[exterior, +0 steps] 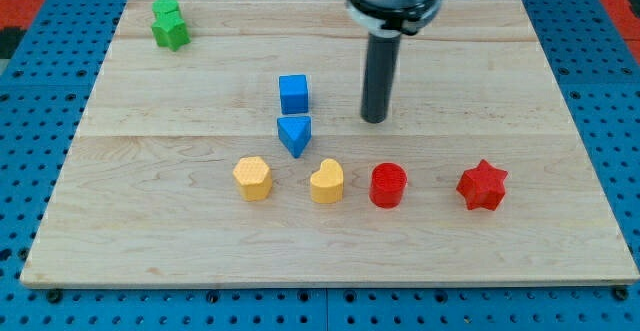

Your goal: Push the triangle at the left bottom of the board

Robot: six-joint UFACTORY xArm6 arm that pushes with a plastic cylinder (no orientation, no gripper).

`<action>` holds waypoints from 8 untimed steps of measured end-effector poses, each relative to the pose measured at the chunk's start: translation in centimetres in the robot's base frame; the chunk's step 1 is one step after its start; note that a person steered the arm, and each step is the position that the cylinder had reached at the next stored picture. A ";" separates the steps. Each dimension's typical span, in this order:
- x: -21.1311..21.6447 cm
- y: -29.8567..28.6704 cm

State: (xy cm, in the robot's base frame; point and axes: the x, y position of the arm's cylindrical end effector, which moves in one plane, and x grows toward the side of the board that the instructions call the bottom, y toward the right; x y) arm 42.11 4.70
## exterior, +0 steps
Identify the blue cube block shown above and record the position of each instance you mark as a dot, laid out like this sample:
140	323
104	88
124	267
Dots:
294	94

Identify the blue triangle block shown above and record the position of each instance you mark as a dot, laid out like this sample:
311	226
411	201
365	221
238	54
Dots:
294	133

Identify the green hexagon block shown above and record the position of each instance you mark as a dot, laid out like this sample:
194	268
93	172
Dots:
166	8

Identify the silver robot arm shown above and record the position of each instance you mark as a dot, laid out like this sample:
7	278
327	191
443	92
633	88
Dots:
387	22

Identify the red star block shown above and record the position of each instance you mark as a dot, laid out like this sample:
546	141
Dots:
483	186

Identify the red cylinder block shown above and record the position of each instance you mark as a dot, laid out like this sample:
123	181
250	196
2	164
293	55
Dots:
388	182

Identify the yellow heart block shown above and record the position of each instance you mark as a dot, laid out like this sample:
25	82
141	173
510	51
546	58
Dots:
327	183

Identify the yellow hexagon block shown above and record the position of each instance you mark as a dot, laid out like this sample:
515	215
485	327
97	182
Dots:
253	178

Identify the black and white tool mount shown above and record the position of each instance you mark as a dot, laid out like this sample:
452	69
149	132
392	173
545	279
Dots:
392	22

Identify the wooden board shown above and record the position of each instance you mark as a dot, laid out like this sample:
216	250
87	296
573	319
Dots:
146	197

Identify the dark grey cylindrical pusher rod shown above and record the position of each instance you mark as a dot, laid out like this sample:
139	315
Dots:
380	65

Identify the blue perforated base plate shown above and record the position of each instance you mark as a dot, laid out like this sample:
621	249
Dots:
48	81

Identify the green star block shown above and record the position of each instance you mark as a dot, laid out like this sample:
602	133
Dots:
170	31

